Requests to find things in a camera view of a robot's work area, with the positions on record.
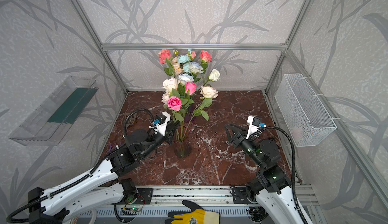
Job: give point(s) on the red glass vase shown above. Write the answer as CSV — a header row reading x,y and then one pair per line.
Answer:
x,y
182,148

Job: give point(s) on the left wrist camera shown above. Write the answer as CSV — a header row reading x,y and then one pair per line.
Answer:
x,y
159,125

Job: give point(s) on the peach flower stem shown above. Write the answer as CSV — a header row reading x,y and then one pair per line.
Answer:
x,y
175,63

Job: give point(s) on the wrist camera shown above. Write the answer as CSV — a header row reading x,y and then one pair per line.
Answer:
x,y
159,125
255,129

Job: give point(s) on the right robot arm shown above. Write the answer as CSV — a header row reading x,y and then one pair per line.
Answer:
x,y
272,189

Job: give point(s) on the light blue flower stem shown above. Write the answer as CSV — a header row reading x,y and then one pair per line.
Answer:
x,y
184,61

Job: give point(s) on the white blue rose stem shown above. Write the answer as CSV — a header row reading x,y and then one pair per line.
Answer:
x,y
185,78
192,68

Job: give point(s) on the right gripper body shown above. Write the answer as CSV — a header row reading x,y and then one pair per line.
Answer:
x,y
238,138

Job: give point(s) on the pale pink flower stem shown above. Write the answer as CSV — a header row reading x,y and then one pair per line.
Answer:
x,y
165,97

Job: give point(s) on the hot pink rose stem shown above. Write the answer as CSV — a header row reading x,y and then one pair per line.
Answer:
x,y
187,100

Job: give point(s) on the coral pink rose stem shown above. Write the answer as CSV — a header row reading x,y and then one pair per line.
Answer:
x,y
205,58

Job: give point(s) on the yellow black work glove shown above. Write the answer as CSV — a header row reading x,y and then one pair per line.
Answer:
x,y
196,215

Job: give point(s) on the white wire basket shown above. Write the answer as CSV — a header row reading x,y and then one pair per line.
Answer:
x,y
308,121

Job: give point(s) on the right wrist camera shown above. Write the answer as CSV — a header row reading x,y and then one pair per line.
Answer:
x,y
255,129

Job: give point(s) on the cream peach rose stem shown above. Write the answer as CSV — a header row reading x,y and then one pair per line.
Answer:
x,y
171,85

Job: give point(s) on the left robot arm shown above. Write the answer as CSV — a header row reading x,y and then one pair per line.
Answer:
x,y
61,203

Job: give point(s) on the small magenta rose stem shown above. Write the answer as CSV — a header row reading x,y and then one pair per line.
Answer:
x,y
175,104

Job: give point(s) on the purple glass vase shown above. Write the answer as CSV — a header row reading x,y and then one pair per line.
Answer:
x,y
189,113

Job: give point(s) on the clear plastic wall tray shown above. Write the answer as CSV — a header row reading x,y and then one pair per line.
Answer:
x,y
51,121

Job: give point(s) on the red pink rose stem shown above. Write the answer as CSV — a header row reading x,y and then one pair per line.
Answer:
x,y
165,59

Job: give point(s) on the purple plastic hook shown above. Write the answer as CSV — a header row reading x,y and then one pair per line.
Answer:
x,y
111,147

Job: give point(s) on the large pale pink rose stem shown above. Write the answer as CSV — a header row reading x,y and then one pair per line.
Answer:
x,y
207,95

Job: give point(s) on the cream white rose stem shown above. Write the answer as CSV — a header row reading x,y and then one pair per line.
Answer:
x,y
214,76

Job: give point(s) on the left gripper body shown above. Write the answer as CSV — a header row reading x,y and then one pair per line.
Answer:
x,y
167,131

